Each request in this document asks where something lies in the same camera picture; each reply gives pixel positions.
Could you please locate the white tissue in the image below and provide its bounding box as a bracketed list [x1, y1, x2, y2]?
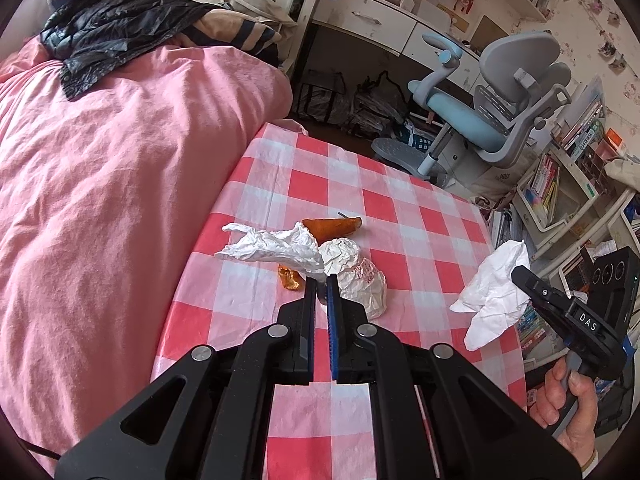
[449, 240, 530, 352]

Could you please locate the black puffer jacket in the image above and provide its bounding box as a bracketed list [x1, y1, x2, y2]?
[39, 0, 216, 101]

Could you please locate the striped beige pillow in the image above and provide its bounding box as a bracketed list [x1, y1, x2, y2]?
[175, 9, 282, 66]

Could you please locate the short orange sausage wrapper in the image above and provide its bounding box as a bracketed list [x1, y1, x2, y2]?
[278, 266, 305, 292]

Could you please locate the pink duvet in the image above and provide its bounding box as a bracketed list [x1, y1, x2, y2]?
[1, 39, 292, 453]

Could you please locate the white desk with drawers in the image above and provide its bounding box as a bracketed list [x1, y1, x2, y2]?
[311, 0, 484, 94]

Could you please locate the right hand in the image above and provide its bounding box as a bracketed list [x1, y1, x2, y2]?
[528, 355, 600, 468]

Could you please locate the white paper bag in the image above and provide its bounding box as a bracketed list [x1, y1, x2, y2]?
[319, 237, 387, 320]

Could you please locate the white wrapper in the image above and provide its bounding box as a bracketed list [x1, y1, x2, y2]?
[216, 222, 326, 283]

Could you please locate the grey blue desk chair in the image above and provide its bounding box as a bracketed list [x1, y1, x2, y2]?
[372, 30, 572, 180]

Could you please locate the white bookshelf rack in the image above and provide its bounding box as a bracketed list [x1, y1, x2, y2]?
[498, 76, 639, 295]

